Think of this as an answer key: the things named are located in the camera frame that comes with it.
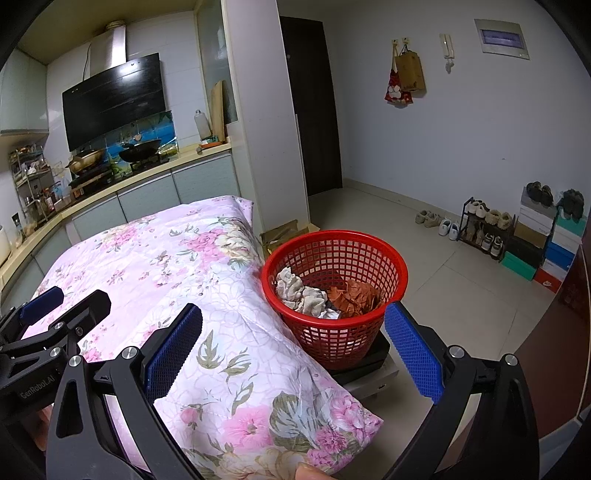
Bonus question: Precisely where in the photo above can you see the stack of shoe boxes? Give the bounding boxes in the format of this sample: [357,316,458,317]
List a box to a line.
[501,198,578,294]

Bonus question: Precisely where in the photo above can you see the beige cloth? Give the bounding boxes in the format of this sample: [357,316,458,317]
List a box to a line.
[276,267,329,318]

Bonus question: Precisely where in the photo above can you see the dark wooden door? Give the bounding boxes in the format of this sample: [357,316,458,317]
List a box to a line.
[279,16,343,197]

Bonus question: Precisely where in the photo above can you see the beige kitchen counter with cabinets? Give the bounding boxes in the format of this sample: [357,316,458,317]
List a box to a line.
[0,141,241,296]

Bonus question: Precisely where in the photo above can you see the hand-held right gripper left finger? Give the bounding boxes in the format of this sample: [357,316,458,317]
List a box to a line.
[45,302,204,480]

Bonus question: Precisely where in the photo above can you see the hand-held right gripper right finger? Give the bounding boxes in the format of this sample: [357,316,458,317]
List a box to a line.
[383,301,541,480]

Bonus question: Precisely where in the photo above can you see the pink floral blanket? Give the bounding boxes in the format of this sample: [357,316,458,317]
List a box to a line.
[21,195,384,480]

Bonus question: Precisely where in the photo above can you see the red hanging bag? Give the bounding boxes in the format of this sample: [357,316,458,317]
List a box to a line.
[383,69,413,107]

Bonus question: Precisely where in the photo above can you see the frosted glass panel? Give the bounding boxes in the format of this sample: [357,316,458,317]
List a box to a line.
[196,0,241,125]

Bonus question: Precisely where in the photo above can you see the golden pot with lid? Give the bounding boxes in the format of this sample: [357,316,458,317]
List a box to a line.
[67,148,107,174]

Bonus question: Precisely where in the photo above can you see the brown paper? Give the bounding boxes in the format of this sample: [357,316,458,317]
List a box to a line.
[329,279,383,319]

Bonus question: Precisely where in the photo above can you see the cardboard box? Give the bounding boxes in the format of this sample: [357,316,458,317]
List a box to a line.
[260,220,319,259]

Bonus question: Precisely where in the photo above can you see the white intercom phone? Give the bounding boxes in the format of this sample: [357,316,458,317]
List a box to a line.
[438,33,455,73]

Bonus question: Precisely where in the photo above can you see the red plastic basket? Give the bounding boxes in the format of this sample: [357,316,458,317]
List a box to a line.
[261,232,409,372]

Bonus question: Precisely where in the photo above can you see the pale green wall cabinets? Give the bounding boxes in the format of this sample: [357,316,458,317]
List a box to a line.
[0,48,49,136]

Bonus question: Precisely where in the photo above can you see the white plastic jug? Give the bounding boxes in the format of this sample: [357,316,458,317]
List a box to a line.
[194,110,213,140]

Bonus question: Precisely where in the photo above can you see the black shoe rack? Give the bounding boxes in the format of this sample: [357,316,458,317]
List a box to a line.
[459,198,515,264]

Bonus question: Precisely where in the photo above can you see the dark brown wooden furniture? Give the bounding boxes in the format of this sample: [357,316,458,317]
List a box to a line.
[512,254,591,444]

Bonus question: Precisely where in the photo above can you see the grey electrical panel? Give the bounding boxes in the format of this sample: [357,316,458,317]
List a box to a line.
[475,18,531,61]

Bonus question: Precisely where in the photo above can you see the grey low stool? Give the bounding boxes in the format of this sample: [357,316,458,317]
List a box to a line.
[323,337,399,403]

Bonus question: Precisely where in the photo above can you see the blue backsplash sheet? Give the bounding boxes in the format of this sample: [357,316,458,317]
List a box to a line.
[104,111,178,162]

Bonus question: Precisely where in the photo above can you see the person's right hand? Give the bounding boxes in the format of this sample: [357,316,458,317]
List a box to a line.
[294,464,334,480]

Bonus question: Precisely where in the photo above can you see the brown hanging paper bag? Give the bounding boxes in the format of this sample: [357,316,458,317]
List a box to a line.
[394,51,426,93]

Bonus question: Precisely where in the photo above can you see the metal spice rack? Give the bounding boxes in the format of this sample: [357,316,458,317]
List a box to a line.
[9,145,70,222]

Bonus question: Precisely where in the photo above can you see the black gas cooktop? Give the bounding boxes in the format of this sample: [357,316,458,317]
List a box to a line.
[69,157,171,190]

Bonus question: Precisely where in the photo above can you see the black range hood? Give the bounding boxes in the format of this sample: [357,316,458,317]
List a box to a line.
[62,23,167,152]

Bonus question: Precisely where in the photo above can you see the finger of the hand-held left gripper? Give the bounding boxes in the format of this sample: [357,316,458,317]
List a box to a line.
[0,289,112,376]
[0,285,65,345]

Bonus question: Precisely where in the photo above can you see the wooden cutting board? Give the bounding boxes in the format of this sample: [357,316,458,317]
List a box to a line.
[211,80,227,141]

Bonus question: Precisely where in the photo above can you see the black wok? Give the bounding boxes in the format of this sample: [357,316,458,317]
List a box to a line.
[120,138,162,162]

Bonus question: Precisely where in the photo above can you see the group of light sneakers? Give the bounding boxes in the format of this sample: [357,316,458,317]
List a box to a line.
[464,200,514,257]

